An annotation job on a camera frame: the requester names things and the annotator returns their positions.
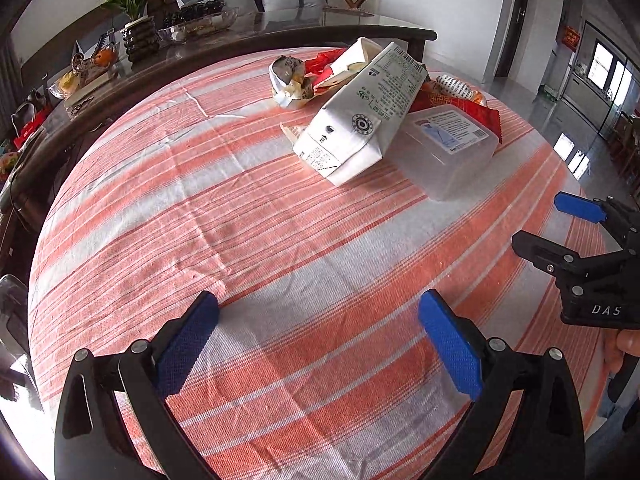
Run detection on red box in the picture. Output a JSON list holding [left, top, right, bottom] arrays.
[[14, 115, 47, 150]]

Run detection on dark door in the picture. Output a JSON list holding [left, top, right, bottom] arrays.
[[495, 0, 532, 79]]

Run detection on dark wooden coffee table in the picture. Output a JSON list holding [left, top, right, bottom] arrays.
[[0, 7, 438, 261]]

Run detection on potted green plant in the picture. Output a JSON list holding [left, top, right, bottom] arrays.
[[100, 0, 161, 63]]

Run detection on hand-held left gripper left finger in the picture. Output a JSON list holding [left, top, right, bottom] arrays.
[[53, 290, 221, 480]]

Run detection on clear plastic container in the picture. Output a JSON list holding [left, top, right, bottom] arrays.
[[385, 105, 501, 202]]

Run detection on red plastic bag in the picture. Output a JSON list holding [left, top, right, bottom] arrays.
[[302, 49, 351, 86]]

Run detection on glass fruit bowl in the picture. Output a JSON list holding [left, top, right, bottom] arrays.
[[157, 2, 240, 43]]

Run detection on crumpled white paper wrapper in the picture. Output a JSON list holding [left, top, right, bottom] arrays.
[[268, 54, 326, 109]]

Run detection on white milk carton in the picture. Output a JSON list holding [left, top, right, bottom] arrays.
[[292, 41, 429, 187]]

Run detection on person's right hand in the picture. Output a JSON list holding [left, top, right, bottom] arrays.
[[602, 329, 640, 376]]

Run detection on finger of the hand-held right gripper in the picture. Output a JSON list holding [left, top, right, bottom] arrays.
[[554, 191, 640, 251], [511, 230, 626, 293]]

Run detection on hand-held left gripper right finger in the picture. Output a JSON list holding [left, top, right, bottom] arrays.
[[418, 288, 586, 480]]

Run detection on orange and white snack wrapper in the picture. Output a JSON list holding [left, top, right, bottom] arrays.
[[420, 74, 502, 136]]

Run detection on person's leg in jeans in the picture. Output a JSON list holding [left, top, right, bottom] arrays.
[[582, 385, 640, 480]]

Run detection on glass window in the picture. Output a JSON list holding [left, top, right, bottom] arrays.
[[585, 40, 640, 111]]

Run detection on orange striped tablecloth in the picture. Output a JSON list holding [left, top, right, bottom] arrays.
[[27, 46, 621, 480]]

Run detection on clear plastic chair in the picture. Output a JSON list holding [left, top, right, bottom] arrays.
[[0, 274, 47, 413]]

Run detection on beige paper scrap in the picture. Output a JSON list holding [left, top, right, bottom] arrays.
[[279, 121, 307, 145]]

